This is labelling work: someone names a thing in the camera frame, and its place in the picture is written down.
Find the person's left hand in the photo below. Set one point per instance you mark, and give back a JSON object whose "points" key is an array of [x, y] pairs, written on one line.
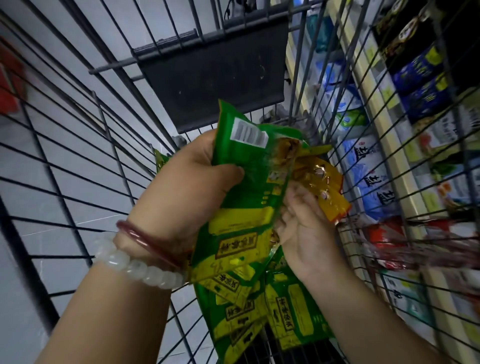
{"points": [[176, 198]]}

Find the person's right hand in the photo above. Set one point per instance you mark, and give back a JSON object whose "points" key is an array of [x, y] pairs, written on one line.
{"points": [[309, 240]]}

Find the person's left thumb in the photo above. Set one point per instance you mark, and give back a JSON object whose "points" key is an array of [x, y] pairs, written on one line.
{"points": [[228, 176]]}

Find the person's right fingers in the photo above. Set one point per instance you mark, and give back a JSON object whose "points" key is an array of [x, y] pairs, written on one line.
{"points": [[296, 206]]}

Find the green yellow snack packet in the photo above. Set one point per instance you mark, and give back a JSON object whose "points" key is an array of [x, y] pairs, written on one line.
{"points": [[161, 159], [294, 311], [232, 318], [243, 210]]}

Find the golden yellow snack packet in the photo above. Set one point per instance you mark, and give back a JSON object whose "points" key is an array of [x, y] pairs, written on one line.
{"points": [[326, 183]]}

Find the person's left forearm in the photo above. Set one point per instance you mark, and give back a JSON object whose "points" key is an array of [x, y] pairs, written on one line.
{"points": [[112, 318]]}

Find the person's right forearm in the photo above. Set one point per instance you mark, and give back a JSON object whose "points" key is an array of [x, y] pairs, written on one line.
{"points": [[360, 318]]}

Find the white blue salt bags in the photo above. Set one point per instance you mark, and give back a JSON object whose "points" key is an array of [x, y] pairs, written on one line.
{"points": [[369, 176]]}

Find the red packets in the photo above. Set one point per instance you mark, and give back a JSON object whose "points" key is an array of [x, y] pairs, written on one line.
{"points": [[386, 240]]}

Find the dark plastic cart seat flap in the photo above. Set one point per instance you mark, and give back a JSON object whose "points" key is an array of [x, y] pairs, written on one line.
{"points": [[210, 75]]}

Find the white blue green packets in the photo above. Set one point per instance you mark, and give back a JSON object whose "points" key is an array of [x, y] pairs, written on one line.
{"points": [[347, 112]]}

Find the cream store shelf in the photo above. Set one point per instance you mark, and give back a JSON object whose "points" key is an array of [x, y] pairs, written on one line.
{"points": [[390, 150]]}

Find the dark blue yellow packets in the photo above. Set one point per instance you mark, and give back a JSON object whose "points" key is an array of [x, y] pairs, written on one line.
{"points": [[423, 82]]}

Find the black packets with round labels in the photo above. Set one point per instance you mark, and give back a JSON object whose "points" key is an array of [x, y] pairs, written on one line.
{"points": [[408, 30]]}

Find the red object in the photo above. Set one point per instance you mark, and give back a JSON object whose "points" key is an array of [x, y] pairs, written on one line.
{"points": [[9, 82]]}

